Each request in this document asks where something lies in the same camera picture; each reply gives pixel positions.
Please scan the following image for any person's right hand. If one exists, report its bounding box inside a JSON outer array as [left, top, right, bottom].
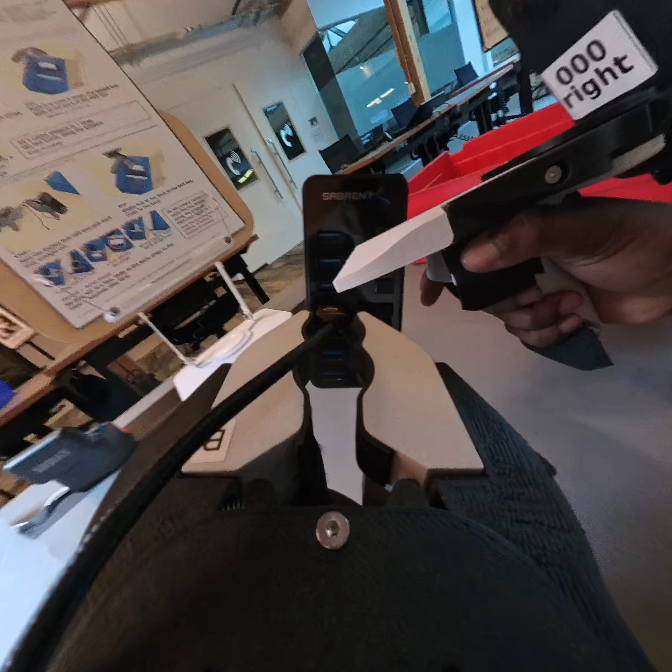
[[420, 197, 672, 347]]

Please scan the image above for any black swivel office chair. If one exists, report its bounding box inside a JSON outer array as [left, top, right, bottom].
[[319, 134, 364, 174]]

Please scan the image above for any red plastic bin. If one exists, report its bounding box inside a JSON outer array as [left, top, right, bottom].
[[407, 102, 672, 224]]

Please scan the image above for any wooden pillar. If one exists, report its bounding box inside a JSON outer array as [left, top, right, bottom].
[[383, 0, 432, 106]]

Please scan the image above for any small printed marker tag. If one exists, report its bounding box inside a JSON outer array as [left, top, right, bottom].
[[0, 304, 28, 348]]

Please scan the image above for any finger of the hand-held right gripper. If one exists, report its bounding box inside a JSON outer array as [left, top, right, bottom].
[[332, 205, 455, 294]]

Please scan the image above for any phone icon door sign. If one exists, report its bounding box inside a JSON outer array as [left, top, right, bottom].
[[262, 102, 307, 162], [204, 127, 259, 191]]

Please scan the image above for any black braided USB cable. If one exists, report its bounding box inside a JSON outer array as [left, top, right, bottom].
[[63, 304, 347, 604]]

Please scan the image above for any dark grey box device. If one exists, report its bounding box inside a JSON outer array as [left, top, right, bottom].
[[1, 421, 138, 495]]

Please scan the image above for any instruction poster board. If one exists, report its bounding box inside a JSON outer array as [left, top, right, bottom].
[[0, 0, 259, 368]]

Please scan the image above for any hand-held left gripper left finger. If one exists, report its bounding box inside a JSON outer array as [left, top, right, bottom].
[[180, 310, 322, 476]]

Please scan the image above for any black vented USB hub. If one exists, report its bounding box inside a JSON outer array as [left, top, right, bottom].
[[302, 174, 410, 389]]

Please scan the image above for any white poster stand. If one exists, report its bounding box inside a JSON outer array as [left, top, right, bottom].
[[104, 260, 293, 401]]

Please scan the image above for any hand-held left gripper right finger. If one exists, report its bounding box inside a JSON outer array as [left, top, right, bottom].
[[356, 311, 486, 486]]

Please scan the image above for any handwritten whiteboard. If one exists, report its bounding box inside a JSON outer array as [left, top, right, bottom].
[[475, 0, 511, 51]]

